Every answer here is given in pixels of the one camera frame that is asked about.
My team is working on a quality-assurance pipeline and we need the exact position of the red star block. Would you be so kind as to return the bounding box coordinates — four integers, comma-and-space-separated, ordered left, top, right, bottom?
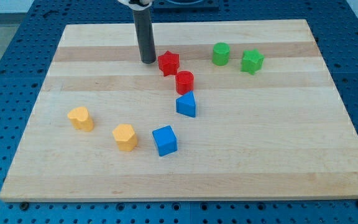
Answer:
157, 51, 180, 77

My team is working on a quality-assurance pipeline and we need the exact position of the red cylinder block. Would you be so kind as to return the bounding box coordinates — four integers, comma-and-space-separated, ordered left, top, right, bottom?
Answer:
175, 71, 194, 95

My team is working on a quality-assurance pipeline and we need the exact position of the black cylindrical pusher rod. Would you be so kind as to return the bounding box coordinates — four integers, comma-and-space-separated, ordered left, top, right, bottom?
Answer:
132, 9, 156, 64

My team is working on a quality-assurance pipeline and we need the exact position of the wooden board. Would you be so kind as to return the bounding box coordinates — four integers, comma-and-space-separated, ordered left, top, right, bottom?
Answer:
0, 19, 358, 202

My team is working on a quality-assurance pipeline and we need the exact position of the blue cube block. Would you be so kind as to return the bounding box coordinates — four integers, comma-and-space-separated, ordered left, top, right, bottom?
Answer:
152, 126, 178, 157

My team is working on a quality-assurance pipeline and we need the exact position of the green star block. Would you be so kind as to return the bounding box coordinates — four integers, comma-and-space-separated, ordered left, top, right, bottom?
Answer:
241, 49, 265, 75

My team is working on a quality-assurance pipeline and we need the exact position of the yellow hexagon block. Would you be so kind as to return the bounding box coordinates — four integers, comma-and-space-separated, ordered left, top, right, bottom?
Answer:
112, 124, 138, 152

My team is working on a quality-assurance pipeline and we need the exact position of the blue triangle block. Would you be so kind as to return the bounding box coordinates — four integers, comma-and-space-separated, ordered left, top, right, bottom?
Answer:
176, 91, 196, 118

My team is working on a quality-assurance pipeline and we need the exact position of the yellow heart block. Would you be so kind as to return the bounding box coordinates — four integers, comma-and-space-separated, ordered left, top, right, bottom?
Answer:
67, 106, 94, 132

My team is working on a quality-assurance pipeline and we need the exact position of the green cylinder block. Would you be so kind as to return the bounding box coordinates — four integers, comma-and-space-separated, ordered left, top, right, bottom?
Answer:
212, 42, 230, 66

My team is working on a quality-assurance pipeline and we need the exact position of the white rod mount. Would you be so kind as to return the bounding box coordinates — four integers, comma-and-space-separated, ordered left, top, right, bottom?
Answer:
117, 0, 153, 11

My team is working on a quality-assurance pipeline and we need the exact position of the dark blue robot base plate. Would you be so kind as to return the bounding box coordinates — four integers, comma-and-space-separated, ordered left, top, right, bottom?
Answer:
153, 0, 219, 11

